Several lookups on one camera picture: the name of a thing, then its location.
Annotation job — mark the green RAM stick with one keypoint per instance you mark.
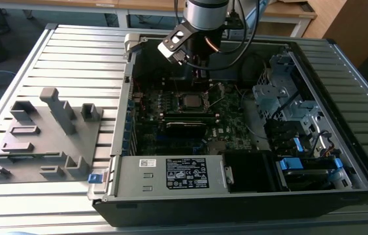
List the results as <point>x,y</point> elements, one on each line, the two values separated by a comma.
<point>33,155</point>

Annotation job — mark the silver CPU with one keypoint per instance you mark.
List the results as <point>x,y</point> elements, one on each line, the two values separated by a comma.
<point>190,100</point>

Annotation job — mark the black expansion card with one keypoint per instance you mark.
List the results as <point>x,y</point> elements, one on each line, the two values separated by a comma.
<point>186,129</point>

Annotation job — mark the black plastic air shroud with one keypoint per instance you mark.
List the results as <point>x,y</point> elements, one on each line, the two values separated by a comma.
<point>248,171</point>

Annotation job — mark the black PC case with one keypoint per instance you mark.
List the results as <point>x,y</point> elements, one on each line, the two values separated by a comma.
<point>202,213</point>

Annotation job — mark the RAM slot with black clips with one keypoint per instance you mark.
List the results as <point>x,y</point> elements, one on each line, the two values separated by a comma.
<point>186,119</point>

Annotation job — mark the grey parts rack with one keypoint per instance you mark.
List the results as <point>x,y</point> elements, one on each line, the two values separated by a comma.
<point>56,151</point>

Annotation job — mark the hard disk in blue carrier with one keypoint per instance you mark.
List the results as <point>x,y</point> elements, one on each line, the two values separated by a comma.
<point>304,177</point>

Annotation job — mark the RAM slot with white clips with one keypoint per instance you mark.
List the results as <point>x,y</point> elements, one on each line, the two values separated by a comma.
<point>186,113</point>

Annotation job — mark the blue plastic bay latch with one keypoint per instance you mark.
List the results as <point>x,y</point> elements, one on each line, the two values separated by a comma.
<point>297,145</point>

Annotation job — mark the wrist camera with black bracket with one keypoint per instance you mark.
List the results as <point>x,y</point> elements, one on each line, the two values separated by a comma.
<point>236,23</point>
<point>170,52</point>

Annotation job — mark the blue case latch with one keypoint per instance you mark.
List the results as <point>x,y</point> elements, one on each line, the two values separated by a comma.
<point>94,178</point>

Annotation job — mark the grey power supply unit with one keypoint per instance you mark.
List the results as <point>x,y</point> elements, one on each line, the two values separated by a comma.
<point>130,176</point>

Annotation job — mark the green motherboard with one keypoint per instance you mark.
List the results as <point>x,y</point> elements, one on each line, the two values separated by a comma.
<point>232,127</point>

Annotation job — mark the silver metal drive cage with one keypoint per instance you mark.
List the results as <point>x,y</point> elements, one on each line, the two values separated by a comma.
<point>265,98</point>

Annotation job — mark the CPU socket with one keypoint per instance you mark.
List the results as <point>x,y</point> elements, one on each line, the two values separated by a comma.
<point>190,109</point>

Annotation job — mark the wooden cabinet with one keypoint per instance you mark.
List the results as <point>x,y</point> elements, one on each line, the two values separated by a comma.
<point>360,24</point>

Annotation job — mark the wooden desk white frame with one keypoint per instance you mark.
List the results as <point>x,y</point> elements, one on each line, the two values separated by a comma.
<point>72,2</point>
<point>288,12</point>

